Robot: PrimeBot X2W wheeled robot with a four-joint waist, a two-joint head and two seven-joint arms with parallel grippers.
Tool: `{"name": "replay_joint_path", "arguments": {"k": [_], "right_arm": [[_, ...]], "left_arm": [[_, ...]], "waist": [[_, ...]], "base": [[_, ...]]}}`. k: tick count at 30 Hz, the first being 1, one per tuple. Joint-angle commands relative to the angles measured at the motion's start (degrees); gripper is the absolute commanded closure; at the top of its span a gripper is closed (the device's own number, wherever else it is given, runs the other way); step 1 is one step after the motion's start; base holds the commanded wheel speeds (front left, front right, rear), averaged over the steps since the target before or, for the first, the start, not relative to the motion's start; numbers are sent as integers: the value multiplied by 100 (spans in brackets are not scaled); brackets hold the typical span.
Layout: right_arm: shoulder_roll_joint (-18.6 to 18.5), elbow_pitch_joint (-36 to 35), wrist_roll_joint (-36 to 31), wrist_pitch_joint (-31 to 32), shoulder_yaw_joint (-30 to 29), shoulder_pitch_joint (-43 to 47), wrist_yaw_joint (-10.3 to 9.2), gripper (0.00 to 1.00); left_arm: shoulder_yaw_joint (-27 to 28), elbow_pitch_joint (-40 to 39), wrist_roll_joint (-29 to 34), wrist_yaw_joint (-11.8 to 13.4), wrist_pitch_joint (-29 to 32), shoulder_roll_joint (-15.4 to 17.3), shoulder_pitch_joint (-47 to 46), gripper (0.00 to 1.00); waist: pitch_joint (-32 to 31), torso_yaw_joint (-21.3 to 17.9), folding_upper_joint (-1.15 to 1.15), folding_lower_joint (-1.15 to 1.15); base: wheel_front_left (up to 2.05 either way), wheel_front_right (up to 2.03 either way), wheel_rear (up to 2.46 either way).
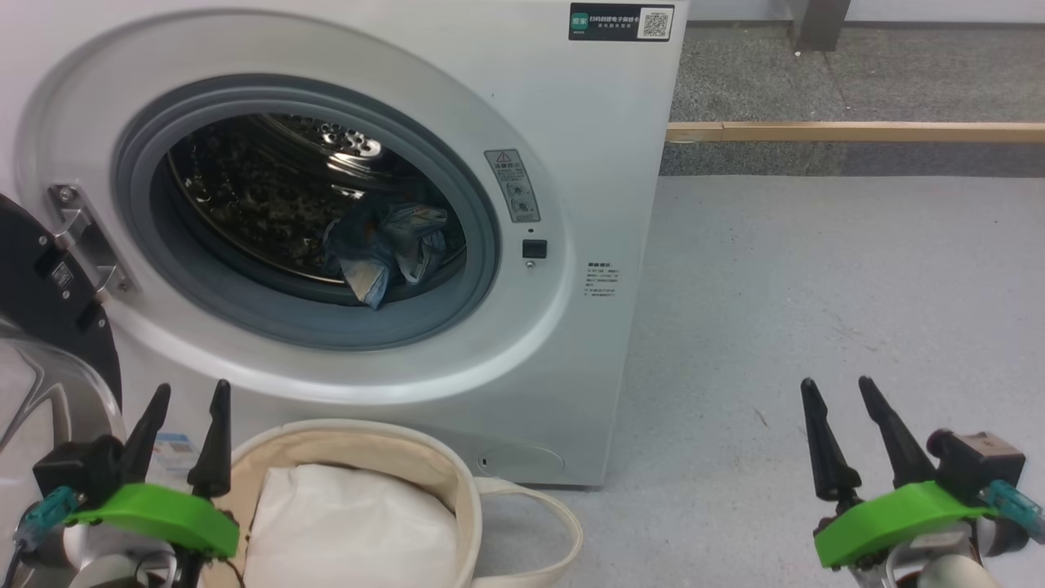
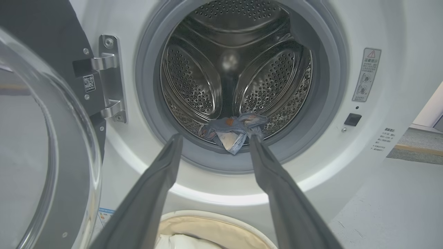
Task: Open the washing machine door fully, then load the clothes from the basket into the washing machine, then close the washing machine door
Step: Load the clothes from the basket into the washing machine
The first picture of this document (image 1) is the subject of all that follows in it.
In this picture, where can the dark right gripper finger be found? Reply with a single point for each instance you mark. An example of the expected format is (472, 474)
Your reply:
(829, 457)
(898, 445)

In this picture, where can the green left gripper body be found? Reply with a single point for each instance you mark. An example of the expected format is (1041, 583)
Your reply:
(155, 514)

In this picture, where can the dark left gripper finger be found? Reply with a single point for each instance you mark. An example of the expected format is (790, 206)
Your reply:
(151, 433)
(214, 457)

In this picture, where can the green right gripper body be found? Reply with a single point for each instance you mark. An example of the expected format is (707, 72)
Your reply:
(898, 514)

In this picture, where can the black round glass washer door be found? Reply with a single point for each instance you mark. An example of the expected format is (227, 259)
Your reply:
(33, 278)

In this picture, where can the blue bear print garment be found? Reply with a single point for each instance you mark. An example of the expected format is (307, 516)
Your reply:
(355, 261)

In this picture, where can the pale blue and white garment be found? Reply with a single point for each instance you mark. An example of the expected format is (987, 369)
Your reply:
(416, 237)

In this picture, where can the white front-load washing machine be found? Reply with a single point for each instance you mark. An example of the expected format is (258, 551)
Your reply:
(588, 163)

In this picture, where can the blue energy label sticker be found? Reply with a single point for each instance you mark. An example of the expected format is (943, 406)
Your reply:
(173, 453)

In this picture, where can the white cushion liner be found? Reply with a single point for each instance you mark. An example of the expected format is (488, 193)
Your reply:
(351, 531)

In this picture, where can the cream canvas laundry basket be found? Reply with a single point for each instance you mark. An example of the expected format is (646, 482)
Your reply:
(457, 490)

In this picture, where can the light wooden floor strip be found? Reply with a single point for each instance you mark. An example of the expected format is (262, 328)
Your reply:
(857, 132)

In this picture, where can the grey warning sticker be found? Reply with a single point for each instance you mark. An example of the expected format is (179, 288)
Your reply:
(512, 186)

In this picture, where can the black QR code label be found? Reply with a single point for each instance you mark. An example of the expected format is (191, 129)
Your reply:
(620, 22)

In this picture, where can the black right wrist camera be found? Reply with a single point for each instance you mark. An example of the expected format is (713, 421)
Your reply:
(976, 461)

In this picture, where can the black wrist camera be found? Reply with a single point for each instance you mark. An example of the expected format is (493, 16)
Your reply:
(976, 461)
(77, 469)

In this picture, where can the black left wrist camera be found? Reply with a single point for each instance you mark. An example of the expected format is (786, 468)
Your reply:
(77, 469)

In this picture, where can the grey metal post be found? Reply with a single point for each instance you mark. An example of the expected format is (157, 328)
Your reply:
(820, 24)

